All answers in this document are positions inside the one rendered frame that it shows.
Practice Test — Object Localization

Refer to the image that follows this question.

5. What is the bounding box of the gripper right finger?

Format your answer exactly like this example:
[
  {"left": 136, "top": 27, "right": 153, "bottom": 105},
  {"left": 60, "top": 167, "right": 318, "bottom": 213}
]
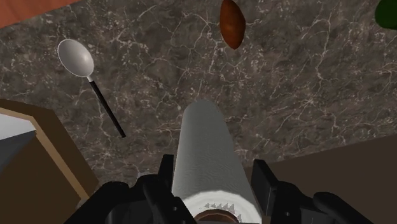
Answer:
[{"left": 250, "top": 159, "right": 375, "bottom": 224}]

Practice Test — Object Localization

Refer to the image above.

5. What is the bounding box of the brown cabinet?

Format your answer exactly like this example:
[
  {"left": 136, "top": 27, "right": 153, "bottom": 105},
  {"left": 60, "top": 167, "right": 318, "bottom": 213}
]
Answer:
[{"left": 0, "top": 98, "right": 100, "bottom": 224}]

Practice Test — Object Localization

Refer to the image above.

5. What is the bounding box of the silver spoon with black handle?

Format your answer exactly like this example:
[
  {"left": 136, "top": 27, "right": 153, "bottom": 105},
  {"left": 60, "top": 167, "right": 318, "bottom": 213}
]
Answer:
[{"left": 57, "top": 38, "right": 127, "bottom": 139}]

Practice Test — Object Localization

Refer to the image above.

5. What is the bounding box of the white paper towel roll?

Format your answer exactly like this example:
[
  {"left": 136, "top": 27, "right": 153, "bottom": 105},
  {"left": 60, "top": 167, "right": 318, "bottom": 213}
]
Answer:
[{"left": 171, "top": 99, "right": 263, "bottom": 224}]

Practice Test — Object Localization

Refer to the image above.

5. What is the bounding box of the dark green round object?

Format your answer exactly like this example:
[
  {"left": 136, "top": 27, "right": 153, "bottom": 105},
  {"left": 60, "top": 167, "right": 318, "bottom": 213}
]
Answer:
[{"left": 374, "top": 0, "right": 397, "bottom": 31}]

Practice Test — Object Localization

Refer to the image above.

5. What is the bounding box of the brown potato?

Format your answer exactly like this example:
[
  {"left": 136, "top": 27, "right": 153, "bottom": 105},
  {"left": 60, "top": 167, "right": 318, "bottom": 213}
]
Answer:
[{"left": 219, "top": 0, "right": 246, "bottom": 50}]

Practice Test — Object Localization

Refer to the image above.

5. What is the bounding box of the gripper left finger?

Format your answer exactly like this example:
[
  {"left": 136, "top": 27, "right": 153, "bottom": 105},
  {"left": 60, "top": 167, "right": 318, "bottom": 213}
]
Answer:
[{"left": 64, "top": 154, "right": 197, "bottom": 224}]

